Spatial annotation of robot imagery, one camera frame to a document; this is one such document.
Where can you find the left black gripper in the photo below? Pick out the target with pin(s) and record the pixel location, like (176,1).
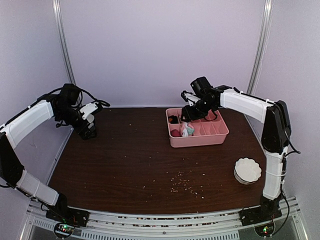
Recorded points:
(85,135)

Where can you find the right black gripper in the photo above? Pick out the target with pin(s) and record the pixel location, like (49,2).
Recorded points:
(189,115)

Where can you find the pink divided organizer tray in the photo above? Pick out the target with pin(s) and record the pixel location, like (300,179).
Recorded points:
(208,131)

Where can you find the pink patterned sock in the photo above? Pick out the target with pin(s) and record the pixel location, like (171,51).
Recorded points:
(187,129)

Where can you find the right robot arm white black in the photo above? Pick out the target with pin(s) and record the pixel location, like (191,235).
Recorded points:
(273,115)

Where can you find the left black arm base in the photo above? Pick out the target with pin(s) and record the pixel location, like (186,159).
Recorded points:
(73,217)

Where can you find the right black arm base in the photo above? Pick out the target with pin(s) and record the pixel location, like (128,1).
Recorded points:
(255,215)

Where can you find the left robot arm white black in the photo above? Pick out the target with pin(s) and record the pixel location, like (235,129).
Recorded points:
(29,134)

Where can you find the black item in tray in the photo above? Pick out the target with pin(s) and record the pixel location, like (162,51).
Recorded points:
(173,119)

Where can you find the maroon rolled sock in tray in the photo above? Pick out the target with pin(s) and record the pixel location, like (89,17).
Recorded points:
(175,133)

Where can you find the white scalloped bowl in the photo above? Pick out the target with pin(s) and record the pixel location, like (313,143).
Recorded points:
(247,171)

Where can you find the left circuit board with leds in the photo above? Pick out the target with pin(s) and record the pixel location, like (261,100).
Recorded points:
(63,230)

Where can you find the circuit board with leds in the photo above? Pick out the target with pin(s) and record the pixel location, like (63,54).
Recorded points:
(63,230)
(265,230)

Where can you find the right circuit board with leds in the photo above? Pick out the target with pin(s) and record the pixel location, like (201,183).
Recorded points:
(265,230)

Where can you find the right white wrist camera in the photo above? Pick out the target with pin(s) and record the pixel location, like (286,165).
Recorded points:
(189,97)

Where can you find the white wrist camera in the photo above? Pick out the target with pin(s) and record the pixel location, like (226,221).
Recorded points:
(87,110)
(189,97)

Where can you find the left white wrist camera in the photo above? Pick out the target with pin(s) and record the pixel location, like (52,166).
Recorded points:
(87,110)

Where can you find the left aluminium frame post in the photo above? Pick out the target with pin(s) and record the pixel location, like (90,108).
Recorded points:
(63,41)

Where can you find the aluminium frame post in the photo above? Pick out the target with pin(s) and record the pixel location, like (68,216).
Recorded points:
(63,41)
(261,47)

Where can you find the right aluminium frame post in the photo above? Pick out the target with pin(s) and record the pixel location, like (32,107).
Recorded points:
(261,47)

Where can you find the aluminium front rail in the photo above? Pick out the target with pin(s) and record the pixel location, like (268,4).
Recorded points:
(219,225)

